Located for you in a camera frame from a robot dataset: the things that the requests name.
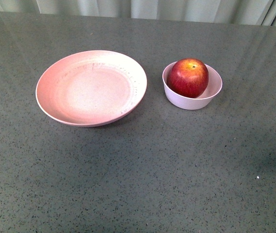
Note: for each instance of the pink plastic plate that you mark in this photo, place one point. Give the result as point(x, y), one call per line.
point(91, 88)

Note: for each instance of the pink plastic bowl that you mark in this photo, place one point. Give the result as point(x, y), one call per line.
point(213, 89)

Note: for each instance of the red apple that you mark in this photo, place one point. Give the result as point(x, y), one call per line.
point(189, 77)

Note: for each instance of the white pleated curtain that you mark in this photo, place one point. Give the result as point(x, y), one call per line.
point(246, 12)

